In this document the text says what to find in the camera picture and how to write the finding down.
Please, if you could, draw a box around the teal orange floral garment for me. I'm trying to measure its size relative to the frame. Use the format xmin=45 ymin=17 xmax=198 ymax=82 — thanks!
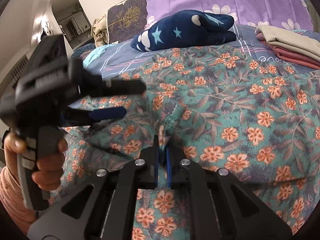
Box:
xmin=50 ymin=46 xmax=319 ymax=233

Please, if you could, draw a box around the pink left sleeve forearm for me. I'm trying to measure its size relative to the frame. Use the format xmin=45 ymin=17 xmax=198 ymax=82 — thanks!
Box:
xmin=1 ymin=166 xmax=37 ymax=235

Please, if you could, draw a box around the left hand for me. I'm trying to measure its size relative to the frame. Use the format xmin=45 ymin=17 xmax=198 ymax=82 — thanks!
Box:
xmin=3 ymin=130 xmax=69 ymax=192

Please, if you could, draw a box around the blue plaid bed sheet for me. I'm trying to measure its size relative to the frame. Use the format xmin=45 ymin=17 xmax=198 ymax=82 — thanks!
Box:
xmin=71 ymin=23 xmax=320 ymax=79

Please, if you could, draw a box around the beige crumpled cloth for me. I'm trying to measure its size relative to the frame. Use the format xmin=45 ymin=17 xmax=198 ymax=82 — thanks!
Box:
xmin=91 ymin=15 xmax=109 ymax=48

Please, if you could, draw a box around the dark tree pattern pillow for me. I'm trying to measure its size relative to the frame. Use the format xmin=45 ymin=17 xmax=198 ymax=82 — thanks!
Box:
xmin=107 ymin=0 xmax=148 ymax=43

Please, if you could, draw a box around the navy star folded garment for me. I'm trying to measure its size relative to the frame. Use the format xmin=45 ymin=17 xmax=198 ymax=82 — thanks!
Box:
xmin=130 ymin=10 xmax=236 ymax=52

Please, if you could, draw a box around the red folded garment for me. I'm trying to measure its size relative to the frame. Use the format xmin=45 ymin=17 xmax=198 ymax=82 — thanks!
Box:
xmin=257 ymin=33 xmax=319 ymax=70

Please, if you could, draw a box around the purple floral pillow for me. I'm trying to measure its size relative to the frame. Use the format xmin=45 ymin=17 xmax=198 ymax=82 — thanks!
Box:
xmin=145 ymin=0 xmax=313 ymax=30

